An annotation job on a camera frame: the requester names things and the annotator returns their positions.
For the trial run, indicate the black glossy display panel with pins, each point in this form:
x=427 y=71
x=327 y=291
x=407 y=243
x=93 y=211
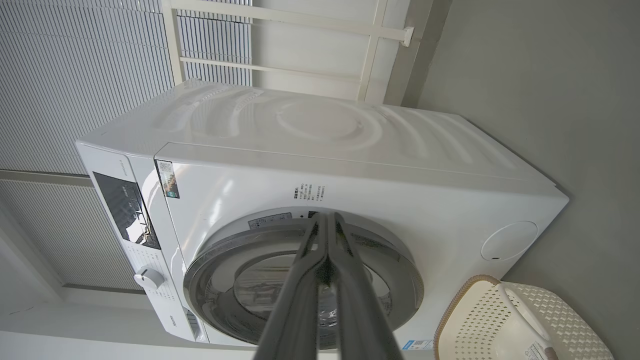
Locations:
x=125 y=210

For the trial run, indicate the white slatted window blind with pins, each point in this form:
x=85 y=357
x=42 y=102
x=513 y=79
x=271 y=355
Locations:
x=75 y=75

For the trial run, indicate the white front-load washing machine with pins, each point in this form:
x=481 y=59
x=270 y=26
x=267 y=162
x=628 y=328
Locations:
x=410 y=170

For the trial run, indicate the cream perforated laundry basket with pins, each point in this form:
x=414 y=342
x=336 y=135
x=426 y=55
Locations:
x=490 y=325

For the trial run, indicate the round white filter cover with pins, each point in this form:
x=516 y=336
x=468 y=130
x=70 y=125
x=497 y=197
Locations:
x=509 y=241

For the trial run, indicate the dark energy label sticker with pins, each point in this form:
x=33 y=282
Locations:
x=167 y=179

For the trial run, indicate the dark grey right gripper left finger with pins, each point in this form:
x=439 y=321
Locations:
x=295 y=315

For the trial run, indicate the white washing machine dial knob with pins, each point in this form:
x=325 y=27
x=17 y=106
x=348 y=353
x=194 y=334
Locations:
x=148 y=278

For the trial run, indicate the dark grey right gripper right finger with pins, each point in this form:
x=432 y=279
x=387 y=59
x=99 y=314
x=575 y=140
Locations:
x=360 y=320

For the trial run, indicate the white metal railing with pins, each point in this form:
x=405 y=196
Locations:
x=300 y=20

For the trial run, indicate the round glass washing machine door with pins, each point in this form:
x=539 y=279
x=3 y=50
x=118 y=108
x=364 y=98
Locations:
x=220 y=280

